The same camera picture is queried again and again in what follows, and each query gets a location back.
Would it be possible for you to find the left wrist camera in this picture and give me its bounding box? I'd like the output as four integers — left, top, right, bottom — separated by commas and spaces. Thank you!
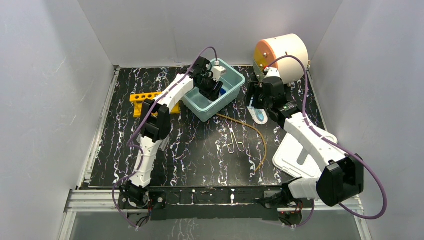
211, 60, 227, 82

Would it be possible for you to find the white plastic bin lid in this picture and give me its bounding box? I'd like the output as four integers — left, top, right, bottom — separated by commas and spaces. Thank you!
272, 133, 322, 179

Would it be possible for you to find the purple cable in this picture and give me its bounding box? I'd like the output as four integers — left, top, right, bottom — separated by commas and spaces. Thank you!
263, 54, 388, 221
111, 46, 220, 229

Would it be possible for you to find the blue tool in blister pack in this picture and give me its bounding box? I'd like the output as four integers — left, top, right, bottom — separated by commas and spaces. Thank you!
247, 106, 268, 125

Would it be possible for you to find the yellow test tube rack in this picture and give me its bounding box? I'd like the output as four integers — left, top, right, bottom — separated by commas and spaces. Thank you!
129, 92, 181, 118

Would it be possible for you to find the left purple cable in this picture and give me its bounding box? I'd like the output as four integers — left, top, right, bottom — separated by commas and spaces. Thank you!
111, 46, 220, 229

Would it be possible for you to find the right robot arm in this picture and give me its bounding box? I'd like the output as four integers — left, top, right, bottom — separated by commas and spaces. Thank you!
245, 76, 364, 207

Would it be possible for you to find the clear plastic well rack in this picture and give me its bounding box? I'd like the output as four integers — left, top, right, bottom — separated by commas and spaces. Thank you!
159, 135, 170, 152

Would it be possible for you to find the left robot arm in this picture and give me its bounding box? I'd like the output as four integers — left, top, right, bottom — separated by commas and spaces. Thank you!
119, 56, 226, 208

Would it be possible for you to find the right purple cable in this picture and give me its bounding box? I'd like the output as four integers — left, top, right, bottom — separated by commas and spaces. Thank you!
263, 54, 388, 221

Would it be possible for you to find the amber rubber tubing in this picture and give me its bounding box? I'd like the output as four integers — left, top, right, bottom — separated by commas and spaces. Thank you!
215, 113, 268, 174

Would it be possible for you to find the white cylindrical drawer cabinet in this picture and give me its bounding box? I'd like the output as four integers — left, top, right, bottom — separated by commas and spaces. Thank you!
253, 33, 309, 85

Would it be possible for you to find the teal plastic bin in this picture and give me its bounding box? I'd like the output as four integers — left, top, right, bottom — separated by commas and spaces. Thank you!
182, 58, 246, 122

